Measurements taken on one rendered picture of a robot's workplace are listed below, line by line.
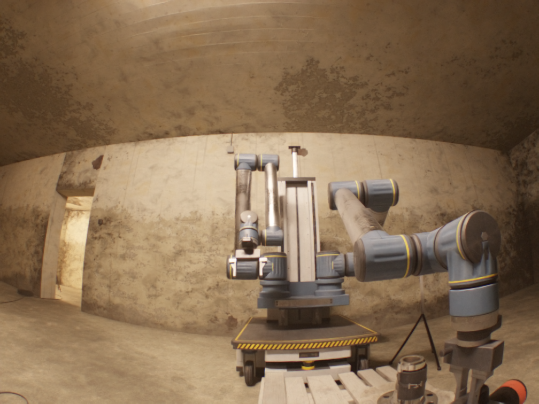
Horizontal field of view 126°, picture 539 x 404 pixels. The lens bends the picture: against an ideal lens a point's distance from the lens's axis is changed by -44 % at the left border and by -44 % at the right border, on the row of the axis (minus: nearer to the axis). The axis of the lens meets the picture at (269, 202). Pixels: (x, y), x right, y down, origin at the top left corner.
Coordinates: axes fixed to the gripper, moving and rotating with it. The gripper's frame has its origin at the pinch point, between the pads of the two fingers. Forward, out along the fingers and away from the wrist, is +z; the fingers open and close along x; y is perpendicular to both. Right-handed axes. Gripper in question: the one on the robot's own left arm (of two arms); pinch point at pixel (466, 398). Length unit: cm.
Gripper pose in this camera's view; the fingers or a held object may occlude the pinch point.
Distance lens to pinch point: 62.2
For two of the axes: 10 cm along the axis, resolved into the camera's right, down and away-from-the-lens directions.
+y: -9.9, -0.5, -1.4
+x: 1.5, -3.2, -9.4
